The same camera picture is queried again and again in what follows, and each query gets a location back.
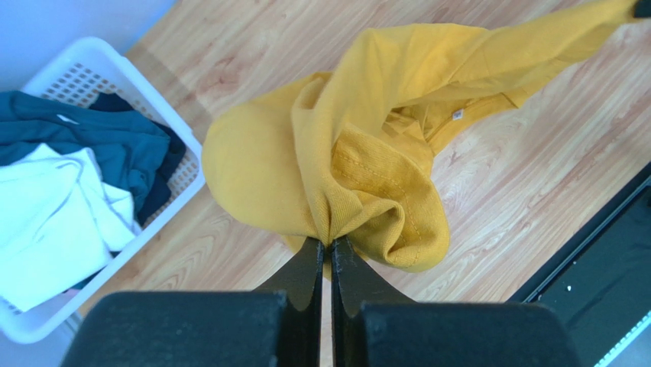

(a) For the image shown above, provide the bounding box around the white plastic laundry basket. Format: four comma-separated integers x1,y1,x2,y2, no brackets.
1,37,203,343

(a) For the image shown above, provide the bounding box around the yellow t shirt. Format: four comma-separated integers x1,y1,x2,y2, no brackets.
202,1,650,272

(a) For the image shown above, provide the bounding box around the white t shirt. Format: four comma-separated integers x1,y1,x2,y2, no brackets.
1,144,141,313

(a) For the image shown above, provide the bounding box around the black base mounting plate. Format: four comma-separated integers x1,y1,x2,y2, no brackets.
510,165,650,366

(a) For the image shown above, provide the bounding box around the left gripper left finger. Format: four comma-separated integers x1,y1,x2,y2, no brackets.
254,238,325,366

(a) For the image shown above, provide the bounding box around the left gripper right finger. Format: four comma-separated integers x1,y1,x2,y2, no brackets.
330,236,415,366

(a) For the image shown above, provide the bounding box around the teal t shirt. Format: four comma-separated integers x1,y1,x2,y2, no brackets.
1,91,186,225

